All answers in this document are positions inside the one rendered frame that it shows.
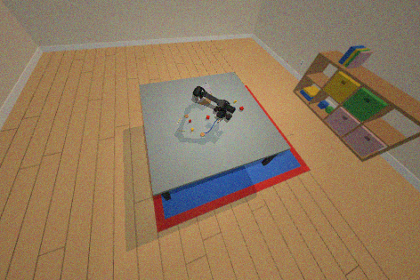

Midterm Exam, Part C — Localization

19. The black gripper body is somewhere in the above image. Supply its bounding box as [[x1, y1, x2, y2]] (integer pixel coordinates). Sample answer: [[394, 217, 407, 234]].
[[214, 107, 232, 120]]

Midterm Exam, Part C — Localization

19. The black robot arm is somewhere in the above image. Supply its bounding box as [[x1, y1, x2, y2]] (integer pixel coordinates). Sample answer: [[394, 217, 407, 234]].
[[193, 86, 236, 118]]

